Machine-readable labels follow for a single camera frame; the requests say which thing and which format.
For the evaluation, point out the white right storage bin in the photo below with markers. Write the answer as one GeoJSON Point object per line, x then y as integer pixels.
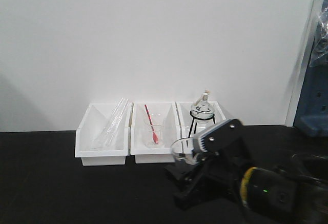
{"type": "Point", "coordinates": [183, 109]}

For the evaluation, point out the blue cabinet at right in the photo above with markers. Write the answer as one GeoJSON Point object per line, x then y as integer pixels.
{"type": "Point", "coordinates": [311, 115]}

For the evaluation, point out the clear beaker in bin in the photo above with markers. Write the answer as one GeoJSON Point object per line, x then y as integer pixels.
{"type": "Point", "coordinates": [158, 127]}

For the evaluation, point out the clear plastic bag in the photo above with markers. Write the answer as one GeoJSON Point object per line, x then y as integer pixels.
{"type": "Point", "coordinates": [319, 50]}

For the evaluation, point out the red stirring spatula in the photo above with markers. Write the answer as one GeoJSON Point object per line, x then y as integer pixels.
{"type": "Point", "coordinates": [154, 136]}

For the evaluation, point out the white left storage bin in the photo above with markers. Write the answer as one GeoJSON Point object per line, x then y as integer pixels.
{"type": "Point", "coordinates": [92, 123]}

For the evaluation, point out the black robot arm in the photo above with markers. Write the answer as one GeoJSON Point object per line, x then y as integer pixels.
{"type": "Point", "coordinates": [281, 195]}

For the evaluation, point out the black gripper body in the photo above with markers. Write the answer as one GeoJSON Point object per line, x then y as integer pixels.
{"type": "Point", "coordinates": [223, 175]}

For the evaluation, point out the clear glass beaker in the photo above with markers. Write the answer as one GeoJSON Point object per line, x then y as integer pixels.
{"type": "Point", "coordinates": [183, 152]}

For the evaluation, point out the black sink basin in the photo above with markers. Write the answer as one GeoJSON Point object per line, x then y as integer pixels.
{"type": "Point", "coordinates": [311, 165]}

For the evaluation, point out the white storage bin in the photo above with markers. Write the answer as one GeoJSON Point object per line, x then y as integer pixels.
{"type": "Point", "coordinates": [183, 109]}
{"type": "Point", "coordinates": [92, 123]}
{"type": "Point", "coordinates": [171, 132]}

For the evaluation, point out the black wire tripod stand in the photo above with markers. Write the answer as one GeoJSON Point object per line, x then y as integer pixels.
{"type": "Point", "coordinates": [194, 126]}

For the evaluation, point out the white middle storage bin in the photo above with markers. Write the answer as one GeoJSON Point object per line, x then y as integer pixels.
{"type": "Point", "coordinates": [171, 132]}

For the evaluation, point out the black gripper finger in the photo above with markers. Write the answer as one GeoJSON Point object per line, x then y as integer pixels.
{"type": "Point", "coordinates": [186, 177]}
{"type": "Point", "coordinates": [223, 136]}

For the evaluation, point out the glass alcohol lamp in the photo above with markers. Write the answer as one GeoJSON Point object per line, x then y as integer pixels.
{"type": "Point", "coordinates": [201, 110]}

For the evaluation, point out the glass tubes bundle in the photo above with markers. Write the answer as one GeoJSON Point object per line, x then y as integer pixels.
{"type": "Point", "coordinates": [108, 133]}

